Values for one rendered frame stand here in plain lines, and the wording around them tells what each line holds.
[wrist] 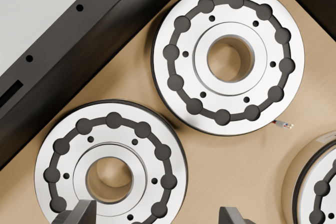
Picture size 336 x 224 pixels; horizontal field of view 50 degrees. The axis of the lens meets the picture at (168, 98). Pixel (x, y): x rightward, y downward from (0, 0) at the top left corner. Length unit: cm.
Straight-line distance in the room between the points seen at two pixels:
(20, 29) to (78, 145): 21
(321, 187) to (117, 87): 16
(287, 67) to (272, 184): 9
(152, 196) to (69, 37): 12
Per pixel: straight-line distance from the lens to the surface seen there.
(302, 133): 29
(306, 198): 27
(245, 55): 26
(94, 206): 16
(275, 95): 25
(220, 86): 23
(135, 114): 24
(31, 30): 43
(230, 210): 16
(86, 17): 17
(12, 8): 44
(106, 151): 24
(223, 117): 24
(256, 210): 29
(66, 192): 25
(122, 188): 27
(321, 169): 26
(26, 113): 21
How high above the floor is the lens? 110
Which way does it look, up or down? 88 degrees down
